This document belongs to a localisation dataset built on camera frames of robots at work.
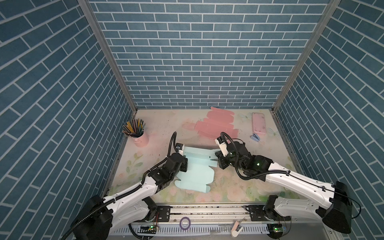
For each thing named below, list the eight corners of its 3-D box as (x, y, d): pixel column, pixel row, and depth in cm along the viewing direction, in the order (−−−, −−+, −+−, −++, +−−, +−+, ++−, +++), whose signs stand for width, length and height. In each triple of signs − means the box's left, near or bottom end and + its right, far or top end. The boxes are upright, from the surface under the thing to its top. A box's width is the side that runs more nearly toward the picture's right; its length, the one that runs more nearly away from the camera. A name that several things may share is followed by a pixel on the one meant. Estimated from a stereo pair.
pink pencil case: (252, 133, 108) (253, 131, 106) (251, 113, 122) (252, 111, 120) (265, 135, 107) (266, 133, 105) (263, 115, 121) (264, 113, 119)
